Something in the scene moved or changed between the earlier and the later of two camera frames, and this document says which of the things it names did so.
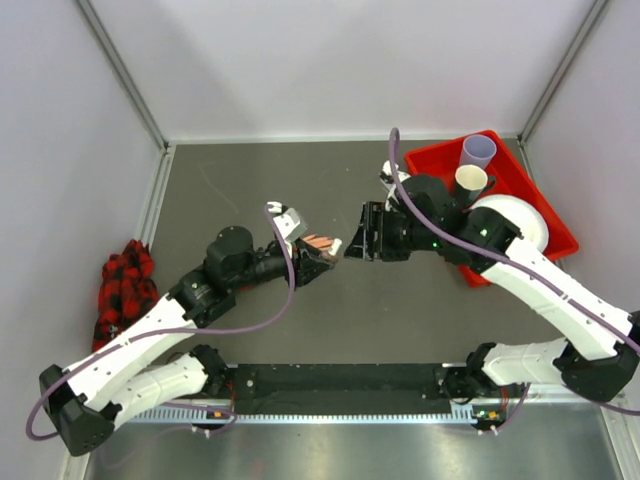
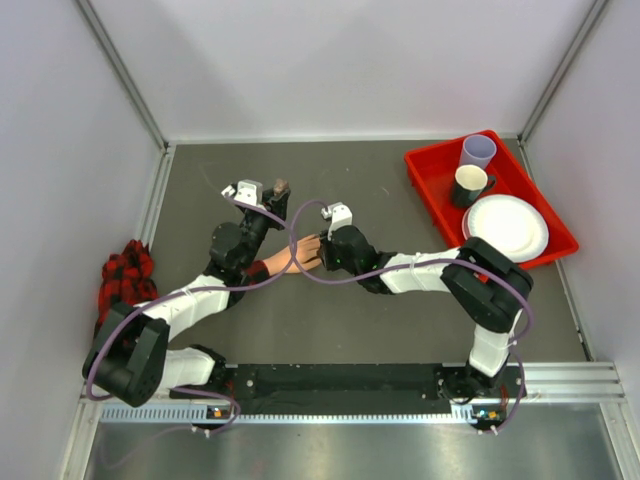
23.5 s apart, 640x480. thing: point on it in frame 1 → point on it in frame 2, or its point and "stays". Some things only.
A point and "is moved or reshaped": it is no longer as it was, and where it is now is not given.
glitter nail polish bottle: (331, 256) is moved or reshaped
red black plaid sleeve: (127, 289) stays
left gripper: (308, 264) → (276, 206)
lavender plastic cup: (479, 150) stays
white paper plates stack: (525, 217) stays
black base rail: (336, 388) stays
